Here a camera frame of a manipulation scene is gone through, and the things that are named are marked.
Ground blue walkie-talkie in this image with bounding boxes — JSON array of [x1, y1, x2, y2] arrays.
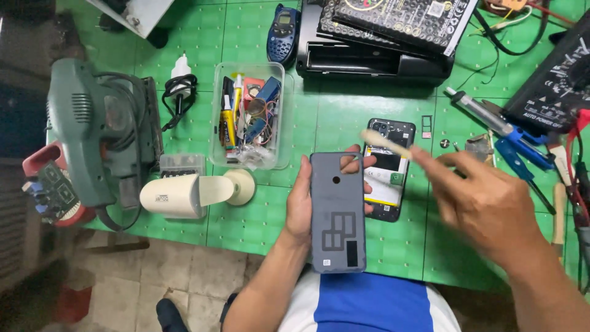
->
[[266, 4, 301, 65]]

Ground person's white blue shirt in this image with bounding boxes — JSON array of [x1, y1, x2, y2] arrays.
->
[[277, 269, 462, 332]]

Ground person's left hand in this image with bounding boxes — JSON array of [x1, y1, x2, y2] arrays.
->
[[285, 144, 378, 250]]

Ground opened black smartphone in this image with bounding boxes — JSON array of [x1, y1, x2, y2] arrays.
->
[[363, 118, 417, 223]]

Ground black multimeter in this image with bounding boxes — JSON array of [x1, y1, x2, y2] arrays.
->
[[501, 8, 590, 135]]

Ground grey metal bracket piece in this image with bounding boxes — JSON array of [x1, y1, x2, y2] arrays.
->
[[464, 133, 495, 163]]

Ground white metal box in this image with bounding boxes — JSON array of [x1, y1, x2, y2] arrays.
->
[[85, 0, 175, 40]]

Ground green cutting mat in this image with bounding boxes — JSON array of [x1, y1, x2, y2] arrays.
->
[[46, 0, 590, 297]]

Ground green circuit board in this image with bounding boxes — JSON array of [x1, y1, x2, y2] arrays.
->
[[22, 161, 82, 223]]

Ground black printer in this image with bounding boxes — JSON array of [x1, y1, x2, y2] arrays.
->
[[295, 0, 455, 86]]

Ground white security camera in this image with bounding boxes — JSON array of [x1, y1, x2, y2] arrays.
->
[[139, 168, 257, 220]]

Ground white charger with black cable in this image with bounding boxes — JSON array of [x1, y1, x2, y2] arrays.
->
[[161, 53, 199, 132]]

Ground red object on floor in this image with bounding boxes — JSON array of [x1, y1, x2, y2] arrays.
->
[[57, 285, 93, 324]]

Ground black cable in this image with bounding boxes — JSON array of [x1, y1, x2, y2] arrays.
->
[[472, 0, 552, 57]]

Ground clear case of screwdriver bits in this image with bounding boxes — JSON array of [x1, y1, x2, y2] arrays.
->
[[159, 153, 207, 180]]

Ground blue handled screwdriver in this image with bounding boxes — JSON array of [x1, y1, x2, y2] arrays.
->
[[494, 138, 557, 216]]

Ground wooden handled tool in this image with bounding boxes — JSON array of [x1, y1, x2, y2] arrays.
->
[[551, 182, 567, 246]]

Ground beige cleaning brush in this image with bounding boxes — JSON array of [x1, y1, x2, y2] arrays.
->
[[360, 128, 414, 160]]

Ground red plastic container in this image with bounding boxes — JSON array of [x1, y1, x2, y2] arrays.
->
[[22, 140, 98, 227]]

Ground person's black shoe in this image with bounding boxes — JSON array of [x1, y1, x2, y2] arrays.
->
[[155, 298, 190, 332]]

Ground person's right hand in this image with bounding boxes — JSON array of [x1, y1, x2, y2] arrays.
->
[[409, 147, 549, 273]]

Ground black printed flat box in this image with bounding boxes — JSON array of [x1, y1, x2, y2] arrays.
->
[[317, 0, 478, 58]]

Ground blue silver desoldering pump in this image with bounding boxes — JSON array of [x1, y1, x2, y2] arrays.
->
[[444, 87, 557, 172]]

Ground grey phone back cover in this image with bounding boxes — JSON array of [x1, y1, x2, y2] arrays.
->
[[309, 152, 368, 275]]

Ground green electric sander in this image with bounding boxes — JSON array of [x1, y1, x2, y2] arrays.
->
[[45, 57, 165, 232]]

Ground red probe cable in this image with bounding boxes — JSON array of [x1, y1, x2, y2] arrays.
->
[[564, 109, 590, 223]]

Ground clear plastic box of parts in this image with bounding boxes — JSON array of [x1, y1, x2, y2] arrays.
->
[[209, 62, 295, 171]]

